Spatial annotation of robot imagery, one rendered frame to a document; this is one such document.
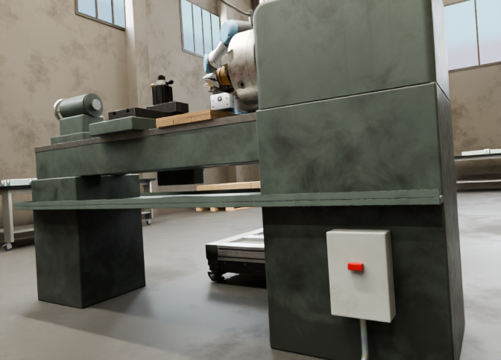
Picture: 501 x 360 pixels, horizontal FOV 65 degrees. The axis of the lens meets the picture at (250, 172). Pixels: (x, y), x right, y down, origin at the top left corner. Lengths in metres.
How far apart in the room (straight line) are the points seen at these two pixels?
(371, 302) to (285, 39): 0.90
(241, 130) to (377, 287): 0.75
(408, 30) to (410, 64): 0.10
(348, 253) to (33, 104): 5.43
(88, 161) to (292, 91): 1.19
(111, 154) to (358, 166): 1.23
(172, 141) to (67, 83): 4.89
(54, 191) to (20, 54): 4.11
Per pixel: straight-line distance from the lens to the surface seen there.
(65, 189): 2.28
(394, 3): 1.35
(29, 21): 6.52
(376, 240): 1.22
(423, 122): 1.26
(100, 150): 2.11
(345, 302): 1.30
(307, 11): 1.44
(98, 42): 7.10
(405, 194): 1.18
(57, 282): 2.44
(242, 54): 1.60
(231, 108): 2.35
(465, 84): 10.59
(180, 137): 1.73
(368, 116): 1.29
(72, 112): 2.48
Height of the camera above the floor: 0.63
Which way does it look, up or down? level
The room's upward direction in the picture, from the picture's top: 4 degrees counter-clockwise
